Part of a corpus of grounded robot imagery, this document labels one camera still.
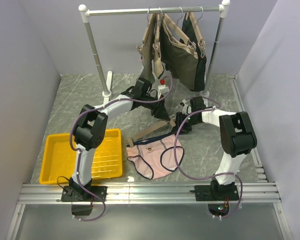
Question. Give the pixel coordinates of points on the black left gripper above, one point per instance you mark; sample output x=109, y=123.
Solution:
x=160, y=111

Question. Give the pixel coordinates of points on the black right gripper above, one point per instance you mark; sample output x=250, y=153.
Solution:
x=179, y=120

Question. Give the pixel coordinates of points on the beige clip hanger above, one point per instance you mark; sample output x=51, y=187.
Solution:
x=155, y=126

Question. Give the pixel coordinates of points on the pink underwear navy trim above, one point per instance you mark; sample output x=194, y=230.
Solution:
x=156, y=157

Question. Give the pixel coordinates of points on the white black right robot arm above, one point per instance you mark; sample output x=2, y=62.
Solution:
x=237, y=137

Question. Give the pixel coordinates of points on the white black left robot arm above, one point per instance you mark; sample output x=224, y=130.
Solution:
x=89, y=130

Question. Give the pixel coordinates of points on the grey striped hanging underwear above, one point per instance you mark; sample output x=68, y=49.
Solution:
x=147, y=72

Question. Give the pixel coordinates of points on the beige hanging underwear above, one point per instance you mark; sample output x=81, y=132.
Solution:
x=157, y=64

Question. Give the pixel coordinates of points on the olive green hanging underwear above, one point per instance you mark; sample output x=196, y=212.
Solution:
x=176, y=60

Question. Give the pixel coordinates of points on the black dotted hanging underwear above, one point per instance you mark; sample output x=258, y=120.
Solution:
x=198, y=71

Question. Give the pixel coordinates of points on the yellow plastic tray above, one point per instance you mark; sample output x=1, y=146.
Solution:
x=59, y=159

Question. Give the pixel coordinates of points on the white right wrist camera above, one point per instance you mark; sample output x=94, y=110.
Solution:
x=186, y=108

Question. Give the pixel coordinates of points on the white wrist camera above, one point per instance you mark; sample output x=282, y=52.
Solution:
x=186, y=108
x=162, y=88

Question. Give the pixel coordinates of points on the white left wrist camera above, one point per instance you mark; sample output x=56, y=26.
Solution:
x=162, y=88

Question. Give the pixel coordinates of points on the aluminium mounting rail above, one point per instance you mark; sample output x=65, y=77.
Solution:
x=147, y=193

